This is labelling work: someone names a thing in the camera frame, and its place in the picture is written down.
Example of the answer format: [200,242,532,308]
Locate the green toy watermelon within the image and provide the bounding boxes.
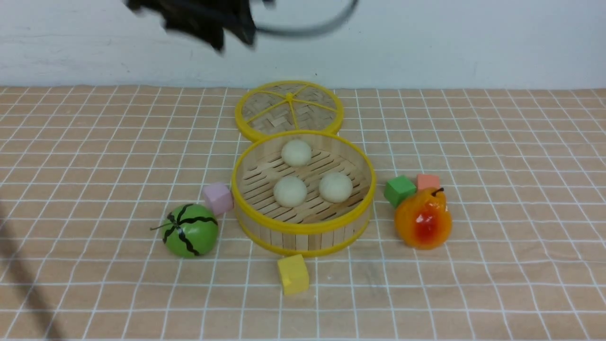
[150,203,219,258]

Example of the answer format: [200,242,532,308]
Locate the white bun back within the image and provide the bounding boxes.
[318,172,353,203]

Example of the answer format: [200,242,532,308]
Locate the bamboo steamer tray yellow rim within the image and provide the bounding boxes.
[232,130,377,257]

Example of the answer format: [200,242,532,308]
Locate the bamboo steamer lid yellow rim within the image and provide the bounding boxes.
[234,81,344,142]

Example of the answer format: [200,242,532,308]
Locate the pink foam cube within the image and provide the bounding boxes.
[203,183,234,215]

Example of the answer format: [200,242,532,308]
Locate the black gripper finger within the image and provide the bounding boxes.
[234,24,257,48]

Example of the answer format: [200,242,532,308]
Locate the white bun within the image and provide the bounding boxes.
[273,176,308,207]
[281,139,312,168]
[318,172,353,203]

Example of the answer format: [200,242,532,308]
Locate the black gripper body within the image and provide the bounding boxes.
[124,0,255,33]

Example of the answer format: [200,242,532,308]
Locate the checkered orange tablecloth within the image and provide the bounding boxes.
[0,86,605,341]

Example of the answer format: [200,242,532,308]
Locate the orange foam cube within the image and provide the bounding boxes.
[416,173,441,191]

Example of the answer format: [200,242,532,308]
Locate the green foam cube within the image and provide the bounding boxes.
[383,175,417,208]

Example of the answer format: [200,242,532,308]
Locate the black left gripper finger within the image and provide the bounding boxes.
[201,31,225,54]

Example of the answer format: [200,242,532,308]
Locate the yellow foam cube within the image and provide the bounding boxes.
[277,254,310,295]

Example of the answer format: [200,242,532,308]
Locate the white bun front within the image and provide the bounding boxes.
[273,176,308,207]

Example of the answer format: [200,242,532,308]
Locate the orange toy pear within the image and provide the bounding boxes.
[394,188,453,250]

